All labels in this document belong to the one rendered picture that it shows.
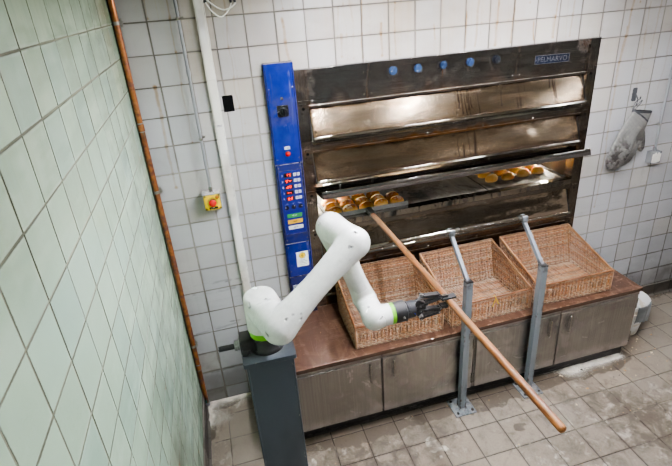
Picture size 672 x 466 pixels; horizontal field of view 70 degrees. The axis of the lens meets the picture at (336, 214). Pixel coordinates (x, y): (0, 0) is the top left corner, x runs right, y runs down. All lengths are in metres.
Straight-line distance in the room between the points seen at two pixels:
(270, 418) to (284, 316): 0.57
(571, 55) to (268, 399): 2.66
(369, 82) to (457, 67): 0.54
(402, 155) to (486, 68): 0.71
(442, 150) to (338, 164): 0.67
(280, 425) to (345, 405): 0.94
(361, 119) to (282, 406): 1.59
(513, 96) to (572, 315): 1.44
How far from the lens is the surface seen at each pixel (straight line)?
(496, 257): 3.50
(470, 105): 3.11
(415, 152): 3.02
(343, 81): 2.78
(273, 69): 2.64
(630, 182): 4.11
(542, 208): 3.68
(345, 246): 1.75
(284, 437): 2.27
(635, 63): 3.80
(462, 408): 3.41
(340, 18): 2.73
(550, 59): 3.38
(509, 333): 3.28
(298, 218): 2.89
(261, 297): 1.86
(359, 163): 2.90
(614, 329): 3.84
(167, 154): 2.74
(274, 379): 2.04
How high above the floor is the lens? 2.47
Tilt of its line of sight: 25 degrees down
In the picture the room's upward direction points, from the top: 4 degrees counter-clockwise
